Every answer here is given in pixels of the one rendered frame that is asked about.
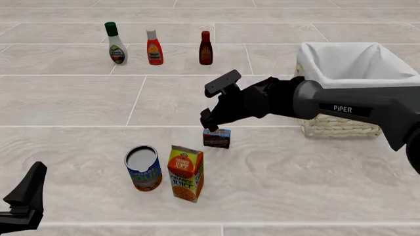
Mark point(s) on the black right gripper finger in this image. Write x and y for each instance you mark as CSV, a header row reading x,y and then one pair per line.
x,y
209,121

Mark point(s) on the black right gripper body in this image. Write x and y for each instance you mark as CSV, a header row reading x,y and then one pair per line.
x,y
231,108

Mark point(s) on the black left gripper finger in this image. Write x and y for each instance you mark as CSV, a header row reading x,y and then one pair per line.
x,y
30,186

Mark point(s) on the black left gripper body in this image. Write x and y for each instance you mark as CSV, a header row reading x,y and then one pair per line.
x,y
19,220

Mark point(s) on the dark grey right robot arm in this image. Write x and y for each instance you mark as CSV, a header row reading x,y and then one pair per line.
x,y
348,103

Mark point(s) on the chocolate pudding box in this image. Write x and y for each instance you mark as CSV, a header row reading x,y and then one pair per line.
x,y
217,139

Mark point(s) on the pale wicker basket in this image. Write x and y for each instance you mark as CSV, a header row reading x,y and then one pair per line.
x,y
338,126

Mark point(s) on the white cloth basket liner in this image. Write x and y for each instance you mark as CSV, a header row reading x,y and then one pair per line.
x,y
351,61

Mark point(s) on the orange juice carton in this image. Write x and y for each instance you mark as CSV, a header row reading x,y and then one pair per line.
x,y
185,174

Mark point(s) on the dark red sauce bottle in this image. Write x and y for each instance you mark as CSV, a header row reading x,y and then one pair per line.
x,y
205,50

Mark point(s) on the soup can with blue label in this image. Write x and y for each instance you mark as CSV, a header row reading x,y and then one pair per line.
x,y
143,169

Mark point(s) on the red tomato sauce bottle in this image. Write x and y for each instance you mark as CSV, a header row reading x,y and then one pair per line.
x,y
154,49

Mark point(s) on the green-capped salad dressing bottle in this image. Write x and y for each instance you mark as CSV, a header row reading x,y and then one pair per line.
x,y
117,46

